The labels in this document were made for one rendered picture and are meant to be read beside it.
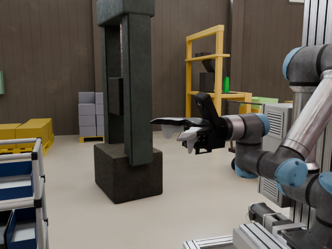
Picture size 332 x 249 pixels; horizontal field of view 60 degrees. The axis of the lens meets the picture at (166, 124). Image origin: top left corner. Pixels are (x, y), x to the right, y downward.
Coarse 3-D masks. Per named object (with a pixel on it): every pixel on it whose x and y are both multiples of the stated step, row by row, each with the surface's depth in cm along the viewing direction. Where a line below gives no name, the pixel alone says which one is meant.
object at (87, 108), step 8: (80, 96) 628; (88, 96) 633; (96, 96) 603; (80, 104) 601; (88, 104) 602; (96, 104) 605; (80, 112) 600; (88, 112) 604; (96, 112) 608; (80, 120) 602; (88, 120) 606; (96, 120) 611; (80, 128) 605; (88, 128) 609; (96, 128) 649; (80, 136) 607; (88, 136) 612; (96, 136) 615
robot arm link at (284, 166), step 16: (320, 64) 87; (320, 96) 79; (304, 112) 79; (320, 112) 77; (304, 128) 77; (320, 128) 77; (288, 144) 76; (304, 144) 75; (272, 160) 76; (288, 160) 73; (304, 160) 76; (272, 176) 76; (288, 176) 71; (304, 176) 73
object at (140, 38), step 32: (128, 0) 280; (128, 32) 287; (128, 64) 291; (128, 96) 297; (128, 128) 304; (96, 160) 359; (128, 160) 311; (160, 160) 331; (128, 192) 317; (160, 192) 337
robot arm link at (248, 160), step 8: (240, 144) 85; (248, 144) 84; (256, 144) 84; (240, 152) 86; (248, 152) 84; (256, 152) 82; (240, 160) 86; (248, 160) 83; (256, 160) 80; (240, 168) 86; (248, 168) 84; (256, 168) 80; (240, 176) 87; (248, 176) 85; (256, 176) 86
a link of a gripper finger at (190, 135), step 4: (192, 128) 71; (196, 128) 72; (200, 128) 72; (184, 132) 68; (188, 132) 68; (192, 132) 68; (196, 132) 69; (180, 136) 67; (184, 136) 67; (188, 136) 67; (192, 136) 68; (196, 136) 69; (180, 140) 66; (184, 140) 67; (188, 140) 68; (192, 140) 70; (196, 140) 73; (188, 144) 69; (192, 144) 71; (188, 148) 69; (192, 148) 71; (188, 152) 70
